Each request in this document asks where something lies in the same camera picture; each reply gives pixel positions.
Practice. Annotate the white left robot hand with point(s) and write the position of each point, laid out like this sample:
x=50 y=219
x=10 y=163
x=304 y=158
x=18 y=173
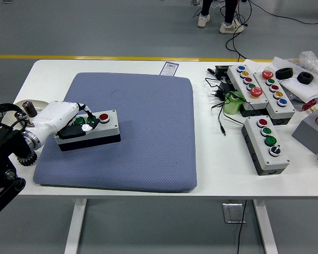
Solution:
x=55 y=115

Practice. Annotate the grey four-button control box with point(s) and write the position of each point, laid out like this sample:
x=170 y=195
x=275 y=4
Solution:
x=257 y=140
x=107 y=132

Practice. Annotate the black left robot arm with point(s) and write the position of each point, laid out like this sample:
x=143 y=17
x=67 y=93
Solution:
x=5 y=144

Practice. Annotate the five-button box, blue button at end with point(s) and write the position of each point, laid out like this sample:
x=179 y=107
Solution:
x=238 y=80

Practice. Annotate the five-button box, red mushroom at end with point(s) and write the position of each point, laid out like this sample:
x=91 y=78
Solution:
x=265 y=88

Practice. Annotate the red mushroom button part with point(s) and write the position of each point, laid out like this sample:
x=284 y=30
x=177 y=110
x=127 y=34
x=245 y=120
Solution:
x=308 y=105

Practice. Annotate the white shallow dish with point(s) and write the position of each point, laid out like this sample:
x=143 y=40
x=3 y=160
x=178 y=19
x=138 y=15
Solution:
x=39 y=105

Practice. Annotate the black metal gear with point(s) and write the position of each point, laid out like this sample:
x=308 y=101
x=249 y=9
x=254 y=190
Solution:
x=27 y=160

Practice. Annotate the grey-blue textured mat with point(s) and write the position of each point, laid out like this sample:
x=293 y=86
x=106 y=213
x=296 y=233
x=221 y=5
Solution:
x=148 y=137

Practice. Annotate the white table leg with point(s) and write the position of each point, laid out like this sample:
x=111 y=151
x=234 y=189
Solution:
x=266 y=227
x=75 y=227

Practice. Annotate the purple label card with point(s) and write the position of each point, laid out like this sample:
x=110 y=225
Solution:
x=170 y=69

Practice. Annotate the black pen-shaped tool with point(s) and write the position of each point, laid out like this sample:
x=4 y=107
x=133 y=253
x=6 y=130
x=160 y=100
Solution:
x=211 y=71

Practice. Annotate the small black device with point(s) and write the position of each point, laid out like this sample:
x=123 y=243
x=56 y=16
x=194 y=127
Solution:
x=222 y=70

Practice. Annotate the green plastic cup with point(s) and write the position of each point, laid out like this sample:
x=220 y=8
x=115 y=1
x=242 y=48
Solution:
x=231 y=107

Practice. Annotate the grey metal stand foot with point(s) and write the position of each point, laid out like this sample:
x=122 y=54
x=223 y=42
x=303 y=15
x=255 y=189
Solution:
x=194 y=2

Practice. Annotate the white paper sheet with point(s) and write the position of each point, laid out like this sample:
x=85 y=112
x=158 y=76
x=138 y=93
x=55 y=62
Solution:
x=251 y=64

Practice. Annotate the person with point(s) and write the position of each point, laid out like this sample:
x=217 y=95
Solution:
x=229 y=10

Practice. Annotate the grey block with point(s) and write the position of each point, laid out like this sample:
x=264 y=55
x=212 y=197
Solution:
x=307 y=135

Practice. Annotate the clear bubble wrap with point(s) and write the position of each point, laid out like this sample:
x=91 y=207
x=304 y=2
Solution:
x=311 y=62

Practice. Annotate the metal bracket under table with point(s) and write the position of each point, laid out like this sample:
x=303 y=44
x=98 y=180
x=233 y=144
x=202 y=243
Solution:
x=229 y=211

